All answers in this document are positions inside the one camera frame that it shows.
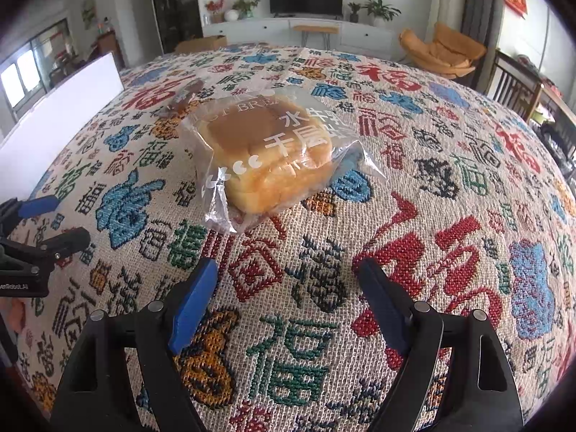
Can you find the person's left hand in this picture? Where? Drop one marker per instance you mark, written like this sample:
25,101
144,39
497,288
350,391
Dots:
15,315

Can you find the cardboard box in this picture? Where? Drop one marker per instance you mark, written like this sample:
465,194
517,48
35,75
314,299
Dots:
200,45

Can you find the dining table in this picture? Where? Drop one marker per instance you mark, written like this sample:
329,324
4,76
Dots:
558,112

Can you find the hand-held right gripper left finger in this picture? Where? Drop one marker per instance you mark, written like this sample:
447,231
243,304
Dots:
193,306

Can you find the dark glass cabinet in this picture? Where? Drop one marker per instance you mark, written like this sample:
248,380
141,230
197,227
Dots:
175,4

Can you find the small brown snack bag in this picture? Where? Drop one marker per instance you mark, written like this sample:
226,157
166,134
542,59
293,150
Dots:
184,96

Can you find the framed wall picture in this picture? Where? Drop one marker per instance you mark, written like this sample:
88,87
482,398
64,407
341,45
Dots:
88,11

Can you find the small plant in black pot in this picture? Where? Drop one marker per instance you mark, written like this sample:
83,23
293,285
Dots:
354,17

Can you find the sliding glass door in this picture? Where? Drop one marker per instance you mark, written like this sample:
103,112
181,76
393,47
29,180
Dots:
27,72

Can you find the grey curtain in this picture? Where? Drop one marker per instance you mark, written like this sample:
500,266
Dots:
483,9

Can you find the green potted plant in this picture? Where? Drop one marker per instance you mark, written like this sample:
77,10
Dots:
246,5

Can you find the leafy plant in white pot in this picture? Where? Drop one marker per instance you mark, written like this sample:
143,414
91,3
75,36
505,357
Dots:
380,9

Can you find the printed woven blanket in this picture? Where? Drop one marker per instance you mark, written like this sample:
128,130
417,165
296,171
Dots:
315,279

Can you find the bread loaf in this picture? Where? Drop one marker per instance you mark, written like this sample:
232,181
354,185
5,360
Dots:
270,157

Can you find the red flowers in vase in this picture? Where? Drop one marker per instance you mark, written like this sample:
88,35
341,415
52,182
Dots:
215,9

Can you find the orange lounge chair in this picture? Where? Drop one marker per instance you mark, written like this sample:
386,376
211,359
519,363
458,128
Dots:
445,51

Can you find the dark wooden chair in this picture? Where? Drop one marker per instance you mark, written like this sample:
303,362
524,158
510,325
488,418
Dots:
513,81

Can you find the standing air conditioner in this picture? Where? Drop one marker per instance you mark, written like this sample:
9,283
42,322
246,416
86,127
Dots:
450,0

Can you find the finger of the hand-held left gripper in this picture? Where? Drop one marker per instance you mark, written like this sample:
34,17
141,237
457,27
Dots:
67,240
40,204

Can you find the white television cabinet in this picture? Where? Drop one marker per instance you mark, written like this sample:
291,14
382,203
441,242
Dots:
360,36

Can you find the wooden stool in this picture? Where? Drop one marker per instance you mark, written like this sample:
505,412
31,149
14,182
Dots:
315,29

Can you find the wooden sideboard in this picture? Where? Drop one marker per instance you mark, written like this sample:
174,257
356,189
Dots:
108,47

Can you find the round white vase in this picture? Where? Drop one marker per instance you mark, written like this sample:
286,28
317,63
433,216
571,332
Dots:
231,15

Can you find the white storage box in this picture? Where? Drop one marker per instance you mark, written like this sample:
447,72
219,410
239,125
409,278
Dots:
58,117

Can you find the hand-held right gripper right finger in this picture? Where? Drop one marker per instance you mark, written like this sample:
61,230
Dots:
382,306

